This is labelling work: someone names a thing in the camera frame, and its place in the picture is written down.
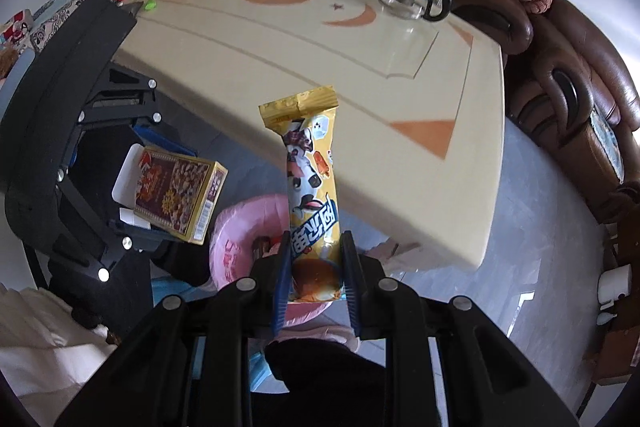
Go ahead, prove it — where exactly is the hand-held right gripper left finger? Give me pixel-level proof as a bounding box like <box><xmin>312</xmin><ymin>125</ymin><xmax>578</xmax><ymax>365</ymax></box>
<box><xmin>55</xmin><ymin>231</ymin><xmax>294</xmax><ymax>427</ymax></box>

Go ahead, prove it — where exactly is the red white printed packet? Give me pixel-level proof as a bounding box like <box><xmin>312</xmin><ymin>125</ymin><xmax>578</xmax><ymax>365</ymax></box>
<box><xmin>0</xmin><ymin>9</ymin><xmax>34</xmax><ymax>46</ymax></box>

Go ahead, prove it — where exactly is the yellow ice cream wrapper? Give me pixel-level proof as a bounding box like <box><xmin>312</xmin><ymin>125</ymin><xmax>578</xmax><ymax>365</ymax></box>
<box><xmin>258</xmin><ymin>86</ymin><xmax>347</xmax><ymax>303</ymax></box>

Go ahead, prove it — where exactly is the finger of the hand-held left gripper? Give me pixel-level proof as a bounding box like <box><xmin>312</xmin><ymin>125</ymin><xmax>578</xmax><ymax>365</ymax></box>
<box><xmin>54</xmin><ymin>166</ymin><xmax>174</xmax><ymax>284</ymax></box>
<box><xmin>77</xmin><ymin>67</ymin><xmax>199</xmax><ymax>158</ymax></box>

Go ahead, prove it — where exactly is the brown leather armchair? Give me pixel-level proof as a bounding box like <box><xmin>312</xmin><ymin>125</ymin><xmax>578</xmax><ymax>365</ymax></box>
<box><xmin>504</xmin><ymin>0</ymin><xmax>640</xmax><ymax>224</ymax></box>

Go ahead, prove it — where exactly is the gold patterned box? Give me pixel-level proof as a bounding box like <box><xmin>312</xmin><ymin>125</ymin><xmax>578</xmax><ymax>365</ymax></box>
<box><xmin>111</xmin><ymin>144</ymin><xmax>229</xmax><ymax>247</ymax></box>

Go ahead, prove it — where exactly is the white plastic object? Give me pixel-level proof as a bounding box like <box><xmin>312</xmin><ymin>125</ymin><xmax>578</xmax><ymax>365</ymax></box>
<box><xmin>597</xmin><ymin>264</ymin><xmax>632</xmax><ymax>326</ymax></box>

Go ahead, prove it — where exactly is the pink lined trash bin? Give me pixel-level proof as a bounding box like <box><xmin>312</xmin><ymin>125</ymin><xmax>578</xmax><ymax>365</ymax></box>
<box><xmin>212</xmin><ymin>193</ymin><xmax>352</xmax><ymax>333</ymax></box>

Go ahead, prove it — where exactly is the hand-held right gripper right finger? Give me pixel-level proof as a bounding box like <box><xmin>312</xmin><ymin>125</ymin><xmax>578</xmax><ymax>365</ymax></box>
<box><xmin>340</xmin><ymin>231</ymin><xmax>581</xmax><ymax>427</ymax></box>

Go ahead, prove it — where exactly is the blue armchair seat cover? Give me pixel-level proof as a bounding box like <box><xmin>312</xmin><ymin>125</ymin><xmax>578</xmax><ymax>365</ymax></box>
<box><xmin>590</xmin><ymin>109</ymin><xmax>626</xmax><ymax>186</ymax></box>

